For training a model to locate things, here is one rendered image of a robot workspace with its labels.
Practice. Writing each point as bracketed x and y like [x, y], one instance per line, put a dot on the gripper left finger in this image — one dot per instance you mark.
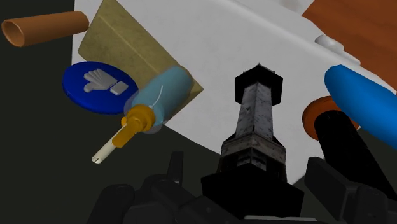
[155, 198]

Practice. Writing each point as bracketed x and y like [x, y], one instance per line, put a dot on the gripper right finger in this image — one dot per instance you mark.
[347, 192]

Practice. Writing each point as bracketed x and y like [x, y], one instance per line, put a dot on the orange round disc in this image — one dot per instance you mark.
[310, 114]

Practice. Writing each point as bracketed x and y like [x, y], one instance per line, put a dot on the blue elongated rounded object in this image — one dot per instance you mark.
[366, 99]

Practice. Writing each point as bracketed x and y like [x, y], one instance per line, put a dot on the light blue spray bottle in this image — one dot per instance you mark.
[167, 90]

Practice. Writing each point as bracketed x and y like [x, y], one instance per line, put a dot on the grey black tower figure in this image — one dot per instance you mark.
[256, 124]

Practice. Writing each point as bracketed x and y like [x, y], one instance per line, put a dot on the blue round thumbs-up badge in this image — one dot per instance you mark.
[77, 93]

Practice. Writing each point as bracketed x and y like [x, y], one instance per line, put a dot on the flat tan cardboard box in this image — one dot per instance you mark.
[124, 46]

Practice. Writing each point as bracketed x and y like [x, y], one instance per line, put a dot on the white toilet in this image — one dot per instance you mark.
[232, 37]

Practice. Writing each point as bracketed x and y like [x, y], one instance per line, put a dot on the orange brown tube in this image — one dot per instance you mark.
[49, 27]

